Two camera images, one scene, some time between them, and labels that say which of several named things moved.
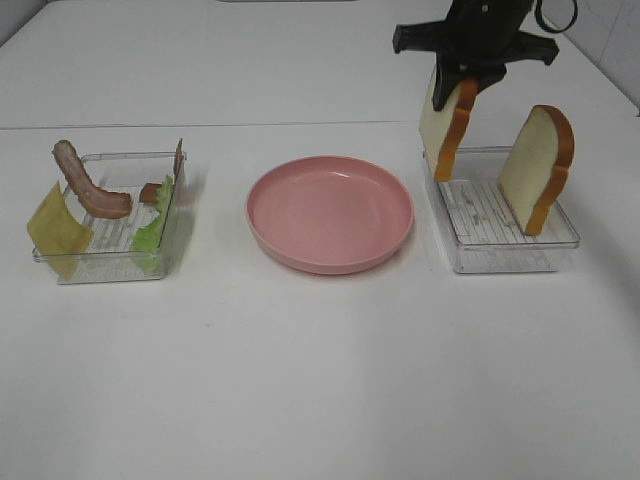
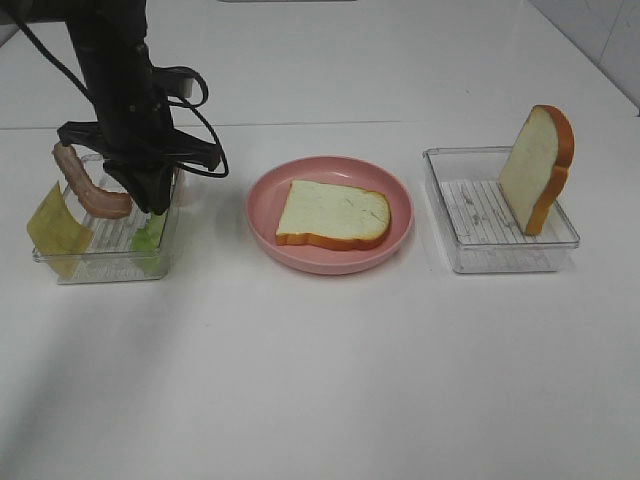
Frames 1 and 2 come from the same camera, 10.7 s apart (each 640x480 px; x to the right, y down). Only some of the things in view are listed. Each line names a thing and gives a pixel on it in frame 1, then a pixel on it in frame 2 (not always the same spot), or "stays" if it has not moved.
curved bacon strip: [100, 201] stays
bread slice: [443, 130] -> [340, 216]
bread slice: [536, 169] stays
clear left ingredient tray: [82, 245] stays
